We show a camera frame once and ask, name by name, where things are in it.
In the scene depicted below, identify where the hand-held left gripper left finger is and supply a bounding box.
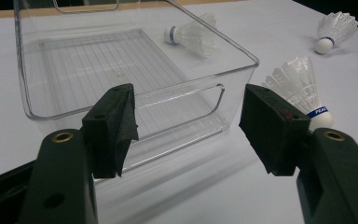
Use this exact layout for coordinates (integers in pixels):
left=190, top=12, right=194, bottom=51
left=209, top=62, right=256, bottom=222
left=18, top=82, right=140, bottom=224

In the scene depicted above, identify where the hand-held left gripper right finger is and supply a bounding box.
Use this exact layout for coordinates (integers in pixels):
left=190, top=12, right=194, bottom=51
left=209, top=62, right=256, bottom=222
left=238, top=83, right=358, bottom=224

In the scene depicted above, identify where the white plastic shuttlecock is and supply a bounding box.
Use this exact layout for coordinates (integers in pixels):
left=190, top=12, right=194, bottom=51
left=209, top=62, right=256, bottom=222
left=162, top=12, right=220, bottom=59
left=260, top=55, right=335, bottom=132
left=313, top=11, right=358, bottom=55

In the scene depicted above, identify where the clear plastic storage box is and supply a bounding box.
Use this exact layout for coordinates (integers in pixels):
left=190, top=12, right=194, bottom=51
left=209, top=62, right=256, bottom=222
left=12, top=0, right=260, bottom=186

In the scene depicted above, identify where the white table sheet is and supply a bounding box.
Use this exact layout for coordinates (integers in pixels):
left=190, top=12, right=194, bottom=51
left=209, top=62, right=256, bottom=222
left=0, top=0, right=358, bottom=224

